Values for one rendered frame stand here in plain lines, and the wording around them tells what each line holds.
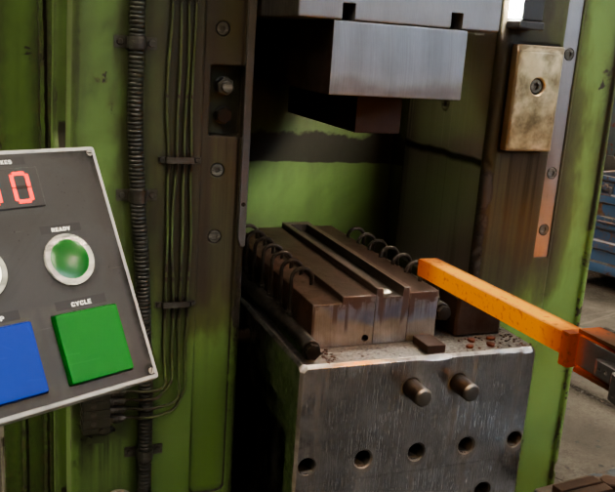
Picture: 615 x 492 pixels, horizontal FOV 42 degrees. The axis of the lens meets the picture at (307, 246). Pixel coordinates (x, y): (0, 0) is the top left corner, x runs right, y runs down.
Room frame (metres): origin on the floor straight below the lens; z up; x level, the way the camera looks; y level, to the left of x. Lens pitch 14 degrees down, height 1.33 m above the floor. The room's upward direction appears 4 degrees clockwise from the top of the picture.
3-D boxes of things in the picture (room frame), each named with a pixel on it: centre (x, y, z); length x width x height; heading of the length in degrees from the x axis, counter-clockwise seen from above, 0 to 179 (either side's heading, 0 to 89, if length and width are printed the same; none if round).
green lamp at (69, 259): (0.83, 0.26, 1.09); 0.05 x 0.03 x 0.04; 112
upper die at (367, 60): (1.30, -0.03, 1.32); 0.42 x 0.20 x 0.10; 22
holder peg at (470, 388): (1.07, -0.24, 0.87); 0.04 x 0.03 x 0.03; 22
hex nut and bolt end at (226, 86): (1.17, 0.13, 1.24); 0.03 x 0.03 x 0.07; 22
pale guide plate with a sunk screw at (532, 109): (1.34, -0.35, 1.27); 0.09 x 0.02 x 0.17; 112
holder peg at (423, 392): (1.04, -0.17, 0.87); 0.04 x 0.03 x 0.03; 22
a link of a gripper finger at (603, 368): (0.67, -0.28, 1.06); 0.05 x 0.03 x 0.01; 22
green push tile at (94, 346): (0.80, 0.22, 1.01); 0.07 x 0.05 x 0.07; 137
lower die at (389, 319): (1.30, -0.03, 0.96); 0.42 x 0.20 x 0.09; 22
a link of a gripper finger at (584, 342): (0.70, -0.28, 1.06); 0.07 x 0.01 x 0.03; 22
